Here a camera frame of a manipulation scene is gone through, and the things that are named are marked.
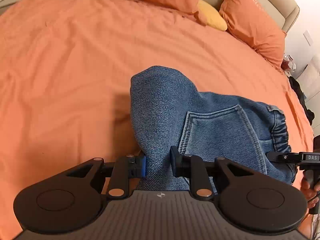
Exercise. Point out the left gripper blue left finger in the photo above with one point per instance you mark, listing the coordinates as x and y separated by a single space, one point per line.
136 166

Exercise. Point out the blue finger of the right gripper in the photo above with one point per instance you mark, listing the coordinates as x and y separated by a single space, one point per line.
289 158

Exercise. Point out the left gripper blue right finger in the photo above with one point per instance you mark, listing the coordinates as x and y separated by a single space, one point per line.
180 164

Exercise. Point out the blue denim jeans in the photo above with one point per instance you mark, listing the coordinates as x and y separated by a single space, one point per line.
168 110

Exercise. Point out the black clothing pile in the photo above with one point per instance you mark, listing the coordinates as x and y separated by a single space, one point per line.
300 95

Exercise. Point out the person's right hand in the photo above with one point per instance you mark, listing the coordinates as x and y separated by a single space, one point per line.
309 192

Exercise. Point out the red patterned cloth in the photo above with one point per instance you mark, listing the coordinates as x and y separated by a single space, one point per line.
288 63

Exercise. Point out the orange bed sheet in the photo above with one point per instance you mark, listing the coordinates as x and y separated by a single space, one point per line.
66 67

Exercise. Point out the orange pillow far side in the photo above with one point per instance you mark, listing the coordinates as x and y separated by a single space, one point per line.
250 23

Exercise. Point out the yellow small cushion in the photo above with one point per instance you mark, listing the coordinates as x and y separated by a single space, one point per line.
210 16

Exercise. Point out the white wall socket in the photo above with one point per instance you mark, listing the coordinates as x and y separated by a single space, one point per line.
308 37

